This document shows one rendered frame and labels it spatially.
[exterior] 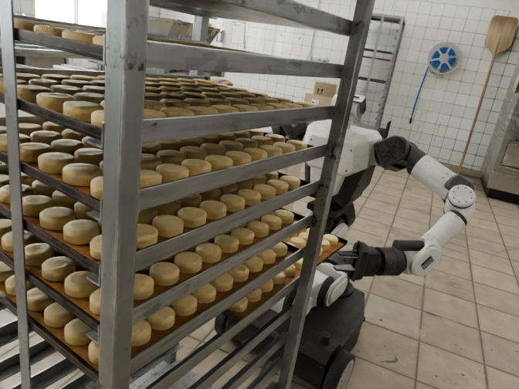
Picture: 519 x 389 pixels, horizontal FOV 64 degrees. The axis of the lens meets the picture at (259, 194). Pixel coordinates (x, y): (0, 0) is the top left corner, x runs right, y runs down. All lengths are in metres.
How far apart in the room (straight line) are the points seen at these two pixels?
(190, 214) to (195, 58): 0.28
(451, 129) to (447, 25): 1.35
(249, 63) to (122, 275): 0.36
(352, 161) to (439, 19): 4.87
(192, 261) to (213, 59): 0.36
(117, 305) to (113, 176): 0.17
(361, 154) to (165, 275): 1.00
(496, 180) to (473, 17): 2.15
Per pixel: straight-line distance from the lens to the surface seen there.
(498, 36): 6.25
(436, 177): 1.50
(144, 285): 0.69
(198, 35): 1.21
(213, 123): 0.62
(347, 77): 0.97
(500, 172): 5.40
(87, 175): 0.62
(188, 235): 0.66
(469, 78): 6.27
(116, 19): 0.47
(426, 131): 6.31
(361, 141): 1.55
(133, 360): 0.70
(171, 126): 0.56
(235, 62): 0.64
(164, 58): 0.53
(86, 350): 0.75
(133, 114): 0.47
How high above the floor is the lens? 1.26
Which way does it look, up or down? 20 degrees down
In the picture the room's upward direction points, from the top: 9 degrees clockwise
